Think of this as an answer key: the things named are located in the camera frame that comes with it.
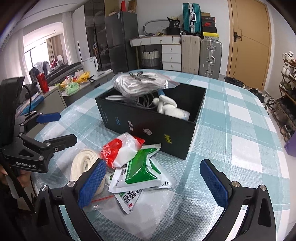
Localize purple container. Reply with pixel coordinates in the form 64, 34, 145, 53
284, 136, 296, 158

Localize white plush toy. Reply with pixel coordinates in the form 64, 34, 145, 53
153, 89, 190, 121

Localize shoe rack with shoes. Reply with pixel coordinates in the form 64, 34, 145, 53
273, 52, 296, 142

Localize green and white packet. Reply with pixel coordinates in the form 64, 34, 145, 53
109, 143, 176, 193
114, 188, 145, 215

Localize teal checked tablecloth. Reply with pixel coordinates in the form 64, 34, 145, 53
30, 68, 294, 241

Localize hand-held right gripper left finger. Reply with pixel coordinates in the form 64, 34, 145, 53
35, 158, 108, 241

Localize red and white packet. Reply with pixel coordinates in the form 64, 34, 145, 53
100, 132, 145, 169

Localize grey side cabinet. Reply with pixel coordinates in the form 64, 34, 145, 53
16, 70, 114, 121

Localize person's left hand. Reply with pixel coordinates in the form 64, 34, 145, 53
17, 174, 31, 187

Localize black trash bag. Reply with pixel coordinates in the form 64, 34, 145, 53
224, 76, 245, 88

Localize yellow plastic bag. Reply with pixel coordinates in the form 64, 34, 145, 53
74, 71, 90, 82

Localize black cardboard box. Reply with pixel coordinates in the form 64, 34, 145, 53
95, 80, 207, 160

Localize red thermos bottle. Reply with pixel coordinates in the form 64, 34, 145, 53
37, 73, 49, 93

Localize chrome tube frame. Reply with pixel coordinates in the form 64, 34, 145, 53
143, 20, 170, 36

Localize grey refrigerator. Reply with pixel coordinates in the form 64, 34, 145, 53
105, 11, 139, 72

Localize clothes rack with clothes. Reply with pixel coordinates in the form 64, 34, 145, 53
30, 54, 65, 77

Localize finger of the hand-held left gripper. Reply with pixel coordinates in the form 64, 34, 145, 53
14, 112, 61, 133
18, 134, 78, 160

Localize white dresser desk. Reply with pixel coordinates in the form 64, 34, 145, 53
129, 35, 183, 72

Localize black cable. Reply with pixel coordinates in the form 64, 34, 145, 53
22, 85, 33, 114

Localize dark glass cabinet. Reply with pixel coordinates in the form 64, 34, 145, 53
84, 0, 116, 71

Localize tan wooden door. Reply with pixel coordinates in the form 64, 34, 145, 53
228, 0, 271, 92

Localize beige suitcase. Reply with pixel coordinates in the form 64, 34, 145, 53
181, 35, 201, 75

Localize pile of shoes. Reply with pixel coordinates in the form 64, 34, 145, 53
248, 88, 275, 112

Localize bag of white rope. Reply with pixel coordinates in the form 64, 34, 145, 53
112, 71, 181, 99

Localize woven basket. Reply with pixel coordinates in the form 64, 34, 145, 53
142, 51, 160, 66

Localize silver suitcase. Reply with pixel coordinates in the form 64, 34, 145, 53
199, 39, 222, 80

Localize blue sheet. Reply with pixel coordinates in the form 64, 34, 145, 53
17, 96, 44, 112

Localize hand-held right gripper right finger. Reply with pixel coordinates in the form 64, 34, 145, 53
199, 159, 277, 241

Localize grey cable bundle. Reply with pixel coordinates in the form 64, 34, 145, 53
105, 94, 160, 109

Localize white electric kettle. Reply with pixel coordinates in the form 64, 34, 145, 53
81, 57, 99, 77

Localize teal suitcase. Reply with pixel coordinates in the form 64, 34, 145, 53
182, 3, 202, 35

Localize cream webbing roll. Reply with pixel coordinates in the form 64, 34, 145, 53
70, 149, 109, 197

